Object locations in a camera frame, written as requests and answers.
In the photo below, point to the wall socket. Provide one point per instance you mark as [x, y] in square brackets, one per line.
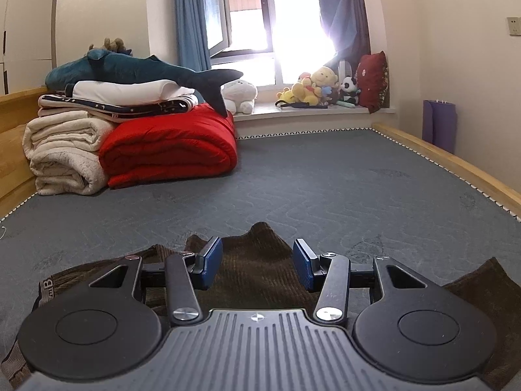
[513, 25]

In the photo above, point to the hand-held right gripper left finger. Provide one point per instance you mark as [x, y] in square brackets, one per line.
[211, 261]

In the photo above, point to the white folded quilt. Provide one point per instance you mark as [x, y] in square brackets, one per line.
[122, 89]

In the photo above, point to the white wardrobe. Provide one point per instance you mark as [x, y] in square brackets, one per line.
[24, 28]

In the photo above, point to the cream fleece blanket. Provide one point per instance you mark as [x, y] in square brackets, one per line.
[61, 150]

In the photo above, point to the dark star-print blanket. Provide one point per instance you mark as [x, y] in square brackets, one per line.
[122, 109]

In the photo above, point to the brown plush toy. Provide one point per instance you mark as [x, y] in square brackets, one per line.
[114, 44]

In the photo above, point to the window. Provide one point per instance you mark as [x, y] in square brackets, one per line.
[244, 8]

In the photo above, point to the panda plush toy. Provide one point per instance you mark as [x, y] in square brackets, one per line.
[350, 89]

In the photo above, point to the wooden bed frame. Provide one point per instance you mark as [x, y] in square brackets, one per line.
[447, 159]

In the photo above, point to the blue shark plush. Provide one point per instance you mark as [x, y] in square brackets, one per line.
[122, 67]

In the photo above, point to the white seal plush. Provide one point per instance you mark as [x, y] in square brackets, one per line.
[240, 93]

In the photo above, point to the red folded quilt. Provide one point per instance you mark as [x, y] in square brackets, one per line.
[171, 146]

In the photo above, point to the small yellow plush toy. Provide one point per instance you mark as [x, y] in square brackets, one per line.
[287, 95]

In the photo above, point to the red embroidered cushion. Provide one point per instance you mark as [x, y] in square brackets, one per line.
[372, 81]

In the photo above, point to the purple bag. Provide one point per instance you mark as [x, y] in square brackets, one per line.
[439, 126]

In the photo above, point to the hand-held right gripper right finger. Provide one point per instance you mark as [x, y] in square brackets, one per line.
[303, 264]

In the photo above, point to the blue curtain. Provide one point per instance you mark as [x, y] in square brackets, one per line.
[344, 12]
[191, 16]

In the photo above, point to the yellow bear plush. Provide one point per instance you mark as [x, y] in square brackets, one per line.
[307, 91]

